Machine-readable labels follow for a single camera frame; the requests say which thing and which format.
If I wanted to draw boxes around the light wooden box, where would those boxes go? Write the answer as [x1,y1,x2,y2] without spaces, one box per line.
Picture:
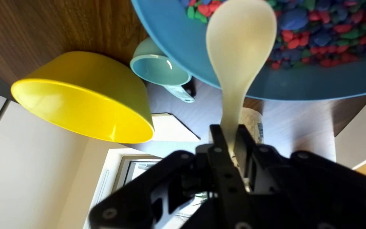
[334,95,366,183]

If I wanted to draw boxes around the colourful beads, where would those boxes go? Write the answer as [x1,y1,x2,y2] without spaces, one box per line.
[177,0,366,71]

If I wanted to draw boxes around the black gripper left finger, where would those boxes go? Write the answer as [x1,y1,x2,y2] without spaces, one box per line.
[87,123,251,229]

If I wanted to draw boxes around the white plastic spoon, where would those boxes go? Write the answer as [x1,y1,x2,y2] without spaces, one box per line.
[204,0,278,157]

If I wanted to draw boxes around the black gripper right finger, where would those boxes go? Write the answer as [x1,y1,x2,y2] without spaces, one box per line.
[233,123,366,229]

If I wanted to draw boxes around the blue plastic bowl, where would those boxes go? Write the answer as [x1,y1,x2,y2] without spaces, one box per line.
[129,0,366,101]

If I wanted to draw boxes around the teal measuring cup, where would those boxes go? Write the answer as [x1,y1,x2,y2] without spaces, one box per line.
[128,36,196,104]

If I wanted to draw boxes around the yellow plastic bowl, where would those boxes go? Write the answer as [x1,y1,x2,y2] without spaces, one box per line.
[10,50,154,144]

